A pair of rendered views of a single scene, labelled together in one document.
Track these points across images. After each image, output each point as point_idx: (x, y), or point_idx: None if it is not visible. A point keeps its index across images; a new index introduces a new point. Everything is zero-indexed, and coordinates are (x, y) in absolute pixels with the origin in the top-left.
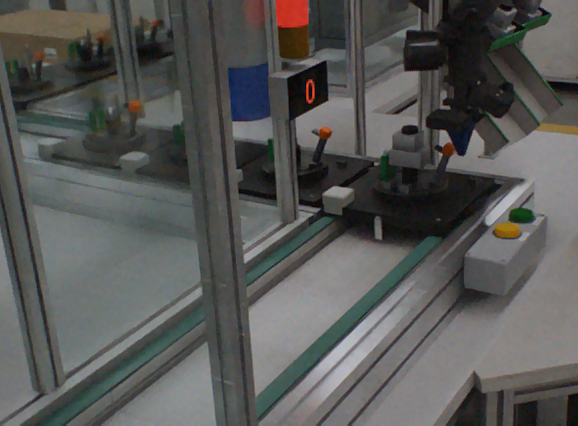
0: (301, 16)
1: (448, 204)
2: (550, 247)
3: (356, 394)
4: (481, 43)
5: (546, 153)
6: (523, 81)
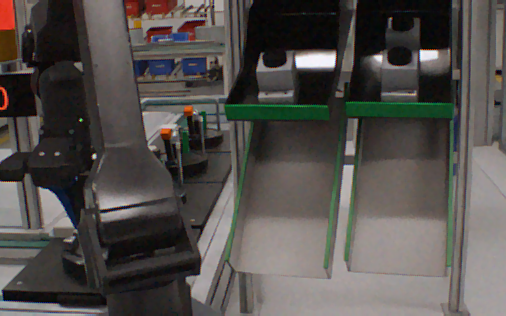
0: None
1: (68, 282)
2: None
3: None
4: (49, 81)
5: None
6: (447, 208)
